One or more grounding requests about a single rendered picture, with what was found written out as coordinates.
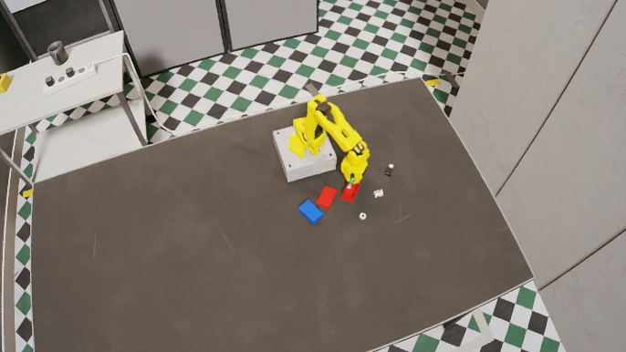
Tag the red open box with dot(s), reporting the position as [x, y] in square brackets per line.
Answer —
[349, 194]

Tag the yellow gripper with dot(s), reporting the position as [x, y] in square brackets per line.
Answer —
[349, 169]

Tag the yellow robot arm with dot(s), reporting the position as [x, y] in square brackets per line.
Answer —
[314, 136]

